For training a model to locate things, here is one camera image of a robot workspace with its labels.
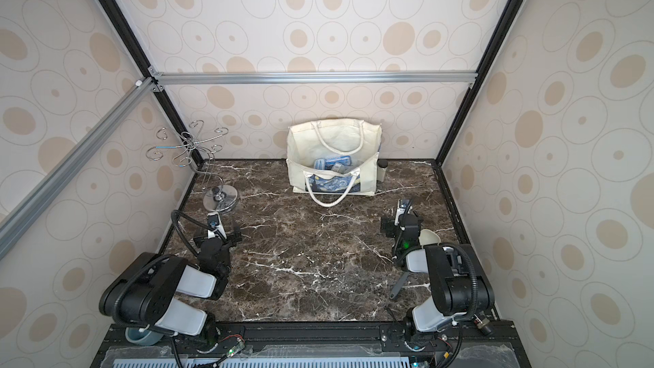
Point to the small brown glass bottle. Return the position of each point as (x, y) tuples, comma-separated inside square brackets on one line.
[(483, 325)]

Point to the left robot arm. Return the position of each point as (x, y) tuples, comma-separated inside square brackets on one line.
[(143, 296)]

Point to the cream canvas tote bag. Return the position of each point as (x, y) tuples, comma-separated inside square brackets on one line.
[(332, 138)]

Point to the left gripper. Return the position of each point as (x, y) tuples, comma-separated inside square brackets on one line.
[(233, 240)]

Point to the silver aluminium crossbar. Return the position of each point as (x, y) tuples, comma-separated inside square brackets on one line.
[(305, 78)]

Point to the silver aluminium left rail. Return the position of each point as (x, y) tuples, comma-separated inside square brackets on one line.
[(18, 222)]

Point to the chrome wire cup rack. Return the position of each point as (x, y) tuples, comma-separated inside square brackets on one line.
[(197, 150)]

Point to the blue compass clear case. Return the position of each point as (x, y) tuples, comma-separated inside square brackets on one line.
[(340, 164)]

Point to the small grey cylinder bottle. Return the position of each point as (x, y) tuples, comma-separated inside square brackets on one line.
[(382, 166)]

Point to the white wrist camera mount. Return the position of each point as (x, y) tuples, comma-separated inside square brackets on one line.
[(216, 229)]

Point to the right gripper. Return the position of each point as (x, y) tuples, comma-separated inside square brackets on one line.
[(400, 225)]

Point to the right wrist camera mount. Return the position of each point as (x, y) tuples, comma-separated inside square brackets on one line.
[(404, 206)]

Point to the white bowl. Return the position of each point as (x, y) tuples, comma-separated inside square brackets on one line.
[(428, 237)]

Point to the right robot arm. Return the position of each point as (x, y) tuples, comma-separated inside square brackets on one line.
[(459, 286)]

